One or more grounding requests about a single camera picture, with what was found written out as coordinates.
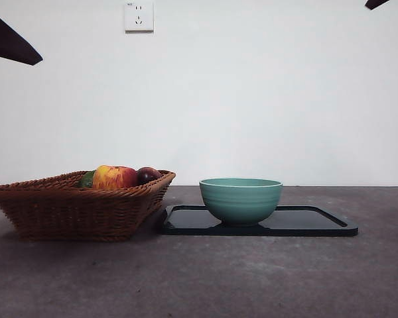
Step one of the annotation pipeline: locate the teal ribbed bowl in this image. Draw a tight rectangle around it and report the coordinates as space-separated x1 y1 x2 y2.
198 178 283 228

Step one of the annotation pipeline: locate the green fruit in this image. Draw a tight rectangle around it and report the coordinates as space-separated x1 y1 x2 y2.
75 170 96 189

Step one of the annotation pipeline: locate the red yellow apple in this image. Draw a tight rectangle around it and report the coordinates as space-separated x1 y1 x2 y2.
92 165 139 190

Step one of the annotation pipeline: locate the brown wicker basket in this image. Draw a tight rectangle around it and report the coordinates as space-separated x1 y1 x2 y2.
0 170 176 242

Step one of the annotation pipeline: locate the dark red plum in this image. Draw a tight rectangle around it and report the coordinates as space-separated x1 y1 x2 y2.
136 166 163 186

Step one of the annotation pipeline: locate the black rectangular tray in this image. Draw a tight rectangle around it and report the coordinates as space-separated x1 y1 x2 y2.
161 204 359 237

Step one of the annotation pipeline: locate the white wall socket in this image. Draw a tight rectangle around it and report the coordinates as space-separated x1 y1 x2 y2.
125 1 155 34

